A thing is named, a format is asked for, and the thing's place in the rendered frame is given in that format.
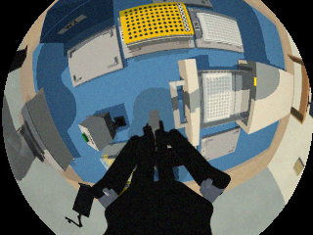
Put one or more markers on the blue bench mat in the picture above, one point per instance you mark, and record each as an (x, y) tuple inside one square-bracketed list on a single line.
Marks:
[(143, 85)]

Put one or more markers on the yellow open-top bin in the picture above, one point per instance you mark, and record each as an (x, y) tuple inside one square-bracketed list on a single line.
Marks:
[(126, 186)]

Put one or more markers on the blue open-top bin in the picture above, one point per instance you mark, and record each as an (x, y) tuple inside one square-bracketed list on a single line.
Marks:
[(66, 22)]

